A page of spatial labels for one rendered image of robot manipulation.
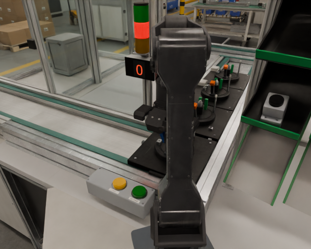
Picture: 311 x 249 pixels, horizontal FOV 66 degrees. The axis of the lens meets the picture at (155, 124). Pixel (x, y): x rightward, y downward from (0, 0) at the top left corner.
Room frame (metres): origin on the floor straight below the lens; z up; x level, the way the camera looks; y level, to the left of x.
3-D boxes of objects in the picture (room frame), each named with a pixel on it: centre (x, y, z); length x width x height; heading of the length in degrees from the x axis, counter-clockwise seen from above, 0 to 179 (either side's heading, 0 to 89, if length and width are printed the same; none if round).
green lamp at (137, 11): (0.85, 0.05, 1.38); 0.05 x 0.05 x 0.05
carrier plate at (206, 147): (0.66, -0.07, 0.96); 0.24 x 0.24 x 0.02; 62
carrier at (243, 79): (1.32, -0.41, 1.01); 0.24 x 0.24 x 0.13; 62
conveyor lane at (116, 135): (0.82, 0.19, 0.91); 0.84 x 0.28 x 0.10; 62
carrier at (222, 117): (0.89, -0.19, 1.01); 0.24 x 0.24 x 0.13; 62
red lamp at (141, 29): (0.85, 0.05, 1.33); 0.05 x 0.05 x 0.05
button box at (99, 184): (0.51, 0.11, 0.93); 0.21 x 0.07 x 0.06; 62
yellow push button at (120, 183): (0.51, 0.11, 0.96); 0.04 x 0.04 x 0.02
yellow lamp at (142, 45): (0.85, 0.05, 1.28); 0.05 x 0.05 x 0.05
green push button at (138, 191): (0.48, 0.05, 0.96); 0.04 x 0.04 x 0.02
